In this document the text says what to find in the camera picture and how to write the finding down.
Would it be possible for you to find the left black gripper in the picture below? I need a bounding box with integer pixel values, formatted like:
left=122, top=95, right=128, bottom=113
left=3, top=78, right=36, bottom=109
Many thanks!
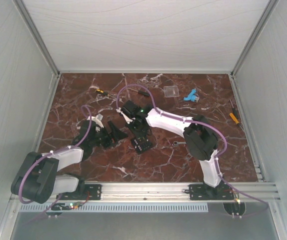
left=90, top=121, right=129, bottom=150

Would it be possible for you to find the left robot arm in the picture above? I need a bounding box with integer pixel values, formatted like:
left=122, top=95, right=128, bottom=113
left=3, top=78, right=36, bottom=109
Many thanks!
left=10, top=119, right=128, bottom=204

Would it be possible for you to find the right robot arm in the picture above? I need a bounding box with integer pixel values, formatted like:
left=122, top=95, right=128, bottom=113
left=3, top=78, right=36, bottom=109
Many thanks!
left=116, top=100, right=223, bottom=199

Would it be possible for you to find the clear plastic fuse box lid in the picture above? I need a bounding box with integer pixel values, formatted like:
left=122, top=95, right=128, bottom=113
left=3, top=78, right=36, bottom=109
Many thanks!
left=163, top=85, right=180, bottom=98

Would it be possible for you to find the black yellow screwdriver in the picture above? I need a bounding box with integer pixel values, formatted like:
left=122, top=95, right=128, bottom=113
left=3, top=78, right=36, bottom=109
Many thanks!
left=95, top=89, right=113, bottom=97

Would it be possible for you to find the silver wrench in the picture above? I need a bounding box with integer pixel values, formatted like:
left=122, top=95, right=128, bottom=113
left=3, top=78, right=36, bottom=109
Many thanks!
left=173, top=141, right=186, bottom=146

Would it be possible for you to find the blue plastic connector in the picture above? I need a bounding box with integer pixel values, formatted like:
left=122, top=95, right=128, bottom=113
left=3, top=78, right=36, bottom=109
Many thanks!
left=183, top=88, right=200, bottom=103

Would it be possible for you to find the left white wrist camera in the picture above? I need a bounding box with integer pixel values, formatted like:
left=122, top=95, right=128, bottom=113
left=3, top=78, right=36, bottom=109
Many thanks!
left=91, top=113, right=104, bottom=132

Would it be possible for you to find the black handle screwdriver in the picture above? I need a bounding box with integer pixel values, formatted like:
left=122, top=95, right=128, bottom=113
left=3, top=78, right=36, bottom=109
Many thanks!
left=128, top=88, right=150, bottom=97

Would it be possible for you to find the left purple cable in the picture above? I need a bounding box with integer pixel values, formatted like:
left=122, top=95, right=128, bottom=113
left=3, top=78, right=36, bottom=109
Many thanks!
left=18, top=104, right=94, bottom=226

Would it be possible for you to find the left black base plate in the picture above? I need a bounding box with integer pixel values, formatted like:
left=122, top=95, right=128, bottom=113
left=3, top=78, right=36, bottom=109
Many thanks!
left=60, top=184, right=102, bottom=201

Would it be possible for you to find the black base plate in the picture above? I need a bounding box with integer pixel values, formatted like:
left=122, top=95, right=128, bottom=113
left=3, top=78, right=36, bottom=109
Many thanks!
left=183, top=184, right=235, bottom=201
left=60, top=184, right=102, bottom=201

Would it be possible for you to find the aluminium mounting rail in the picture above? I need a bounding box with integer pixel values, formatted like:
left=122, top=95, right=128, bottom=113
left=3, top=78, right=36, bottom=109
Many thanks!
left=86, top=181, right=281, bottom=202

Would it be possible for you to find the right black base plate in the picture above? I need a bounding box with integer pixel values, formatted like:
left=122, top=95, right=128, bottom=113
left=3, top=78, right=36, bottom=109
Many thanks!
left=183, top=184, right=235, bottom=201

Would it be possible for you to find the orange handle screwdriver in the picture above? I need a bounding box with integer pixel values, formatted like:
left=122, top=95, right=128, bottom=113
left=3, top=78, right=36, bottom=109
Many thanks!
left=229, top=112, right=243, bottom=129

